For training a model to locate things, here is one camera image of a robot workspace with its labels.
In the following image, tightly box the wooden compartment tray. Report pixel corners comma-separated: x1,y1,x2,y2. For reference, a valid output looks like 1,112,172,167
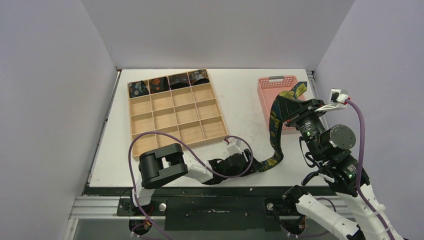
127,69,228,160

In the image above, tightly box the rolled brown patterned tie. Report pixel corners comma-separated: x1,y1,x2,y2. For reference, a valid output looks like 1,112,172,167
188,69,210,86

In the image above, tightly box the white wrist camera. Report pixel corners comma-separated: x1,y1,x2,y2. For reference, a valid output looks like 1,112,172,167
224,137,242,155
315,88,350,113

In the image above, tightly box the pink plastic basket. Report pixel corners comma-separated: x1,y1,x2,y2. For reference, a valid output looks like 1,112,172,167
257,75,315,129

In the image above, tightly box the rolled dark patterned tie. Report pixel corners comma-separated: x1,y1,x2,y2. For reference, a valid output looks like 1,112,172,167
168,73,190,90

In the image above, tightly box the rolled orange floral tie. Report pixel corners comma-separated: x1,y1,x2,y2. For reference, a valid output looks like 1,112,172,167
148,76,170,94

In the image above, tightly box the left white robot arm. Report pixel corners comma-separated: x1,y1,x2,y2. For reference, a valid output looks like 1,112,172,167
129,143,259,216

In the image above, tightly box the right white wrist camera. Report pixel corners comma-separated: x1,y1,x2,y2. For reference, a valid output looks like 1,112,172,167
315,88,350,113

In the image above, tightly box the rolled blue floral tie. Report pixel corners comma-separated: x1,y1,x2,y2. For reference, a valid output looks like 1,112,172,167
128,80,150,99

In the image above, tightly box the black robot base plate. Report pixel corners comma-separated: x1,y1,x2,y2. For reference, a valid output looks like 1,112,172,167
115,185,316,233

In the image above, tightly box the blue yellow floral tie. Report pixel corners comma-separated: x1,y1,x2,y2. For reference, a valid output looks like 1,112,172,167
252,81,308,173

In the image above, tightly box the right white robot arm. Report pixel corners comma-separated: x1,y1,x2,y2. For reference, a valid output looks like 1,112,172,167
281,99,401,240

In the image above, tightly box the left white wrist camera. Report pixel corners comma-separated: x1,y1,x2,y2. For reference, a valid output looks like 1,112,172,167
224,137,242,155

